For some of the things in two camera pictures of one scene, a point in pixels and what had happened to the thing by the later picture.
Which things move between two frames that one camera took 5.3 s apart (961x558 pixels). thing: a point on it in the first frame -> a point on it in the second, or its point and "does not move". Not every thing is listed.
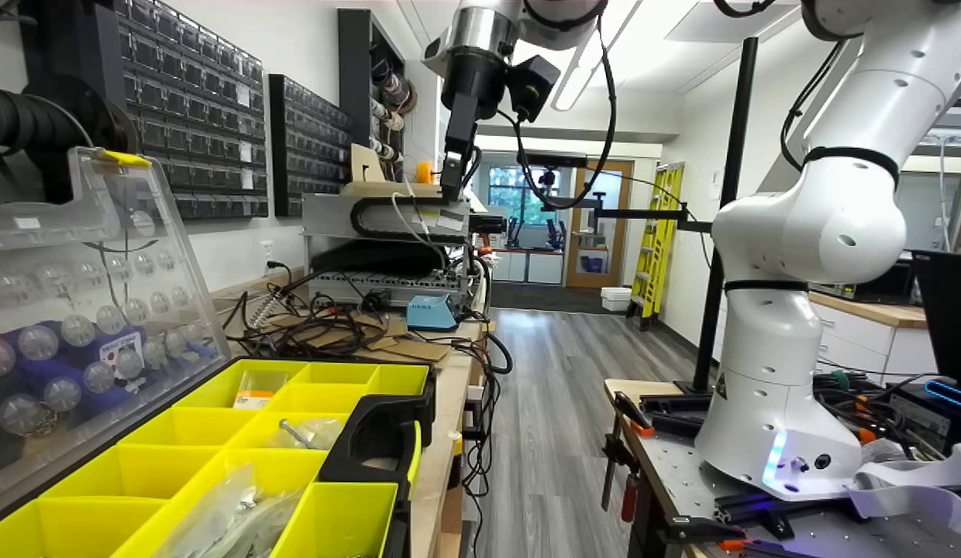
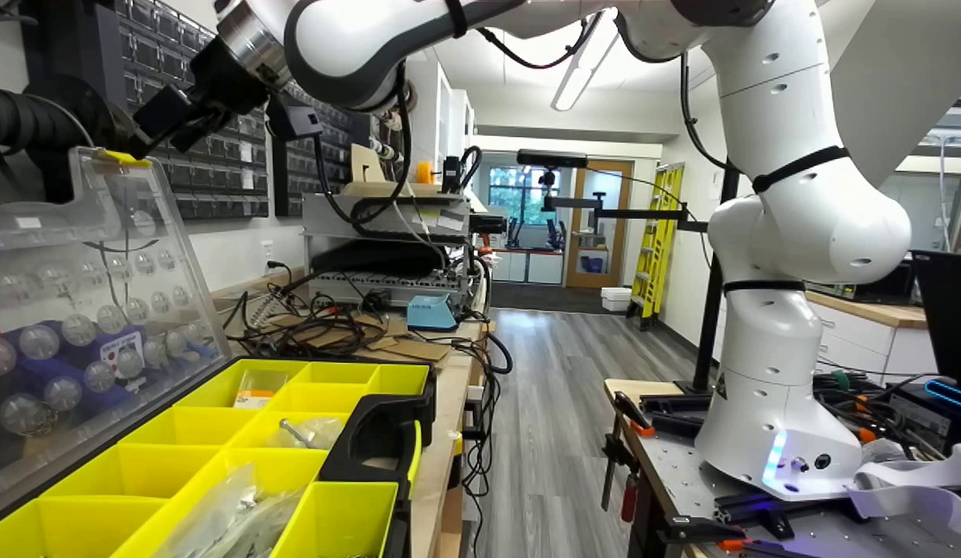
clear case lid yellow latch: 98,314 does not move
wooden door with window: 599,245 does not move
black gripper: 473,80 -> 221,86
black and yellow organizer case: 250,458 does not move
